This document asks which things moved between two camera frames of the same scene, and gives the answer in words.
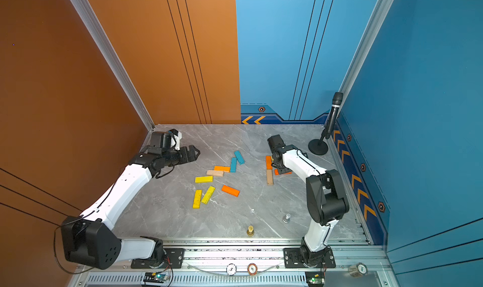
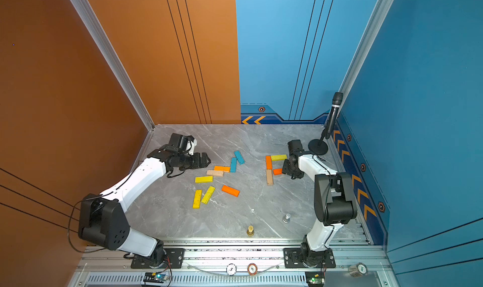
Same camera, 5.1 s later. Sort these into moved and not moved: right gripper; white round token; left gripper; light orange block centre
Moved: left gripper; right gripper
Not moved: light orange block centre; white round token
